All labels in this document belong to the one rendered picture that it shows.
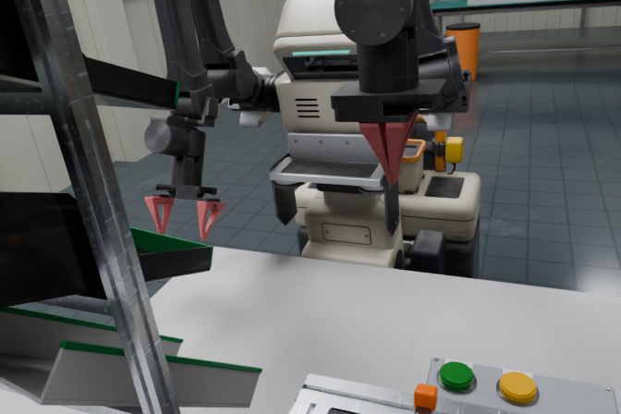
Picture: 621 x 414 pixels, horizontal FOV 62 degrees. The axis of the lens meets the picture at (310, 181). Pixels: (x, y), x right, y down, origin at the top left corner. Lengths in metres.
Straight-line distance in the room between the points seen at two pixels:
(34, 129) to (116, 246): 3.92
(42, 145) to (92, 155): 3.97
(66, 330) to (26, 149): 3.70
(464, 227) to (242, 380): 0.96
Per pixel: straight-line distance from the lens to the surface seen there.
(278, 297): 1.03
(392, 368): 0.86
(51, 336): 0.58
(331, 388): 0.69
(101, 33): 4.52
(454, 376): 0.69
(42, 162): 4.35
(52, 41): 0.35
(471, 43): 6.10
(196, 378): 0.55
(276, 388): 0.85
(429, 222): 1.47
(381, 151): 0.51
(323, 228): 1.25
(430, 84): 0.51
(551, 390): 0.71
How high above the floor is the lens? 1.45
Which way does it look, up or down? 23 degrees down
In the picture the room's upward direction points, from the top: 6 degrees counter-clockwise
